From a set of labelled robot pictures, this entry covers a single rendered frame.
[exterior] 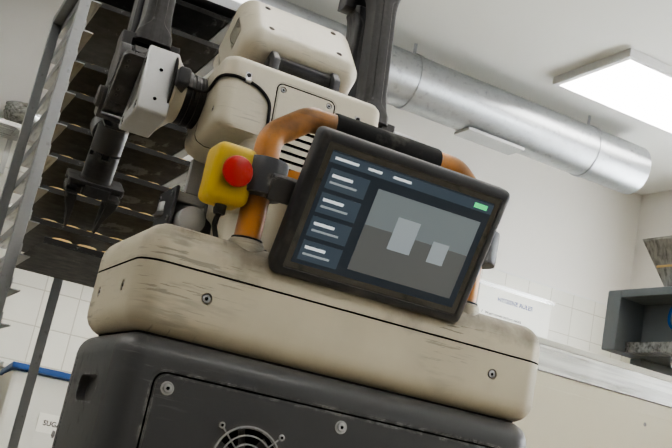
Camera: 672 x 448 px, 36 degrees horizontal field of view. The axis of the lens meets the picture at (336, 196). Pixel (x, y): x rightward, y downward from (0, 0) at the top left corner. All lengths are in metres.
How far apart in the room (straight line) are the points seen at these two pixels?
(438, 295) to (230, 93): 0.51
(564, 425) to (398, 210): 0.92
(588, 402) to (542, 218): 5.41
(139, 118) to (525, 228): 5.85
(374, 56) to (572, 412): 0.77
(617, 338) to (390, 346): 1.59
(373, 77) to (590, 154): 4.50
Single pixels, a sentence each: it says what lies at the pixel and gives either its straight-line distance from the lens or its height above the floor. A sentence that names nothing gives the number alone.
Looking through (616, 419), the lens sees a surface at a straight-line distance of 2.10.
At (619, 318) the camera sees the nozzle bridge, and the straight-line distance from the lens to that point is 2.78.
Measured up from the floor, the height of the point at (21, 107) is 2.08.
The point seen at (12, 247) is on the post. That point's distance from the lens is 2.73.
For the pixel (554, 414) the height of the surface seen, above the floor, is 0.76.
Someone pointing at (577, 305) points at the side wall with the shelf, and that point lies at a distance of 7.54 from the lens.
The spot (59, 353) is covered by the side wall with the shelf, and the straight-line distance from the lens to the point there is 5.88.
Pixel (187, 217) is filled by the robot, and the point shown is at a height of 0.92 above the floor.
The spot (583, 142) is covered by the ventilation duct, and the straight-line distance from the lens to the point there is 6.33.
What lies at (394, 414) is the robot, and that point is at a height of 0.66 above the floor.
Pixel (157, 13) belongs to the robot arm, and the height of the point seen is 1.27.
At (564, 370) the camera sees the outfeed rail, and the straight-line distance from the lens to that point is 2.02.
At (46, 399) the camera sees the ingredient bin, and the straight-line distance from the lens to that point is 5.19.
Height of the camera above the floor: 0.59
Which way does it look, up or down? 15 degrees up
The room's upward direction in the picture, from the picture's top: 12 degrees clockwise
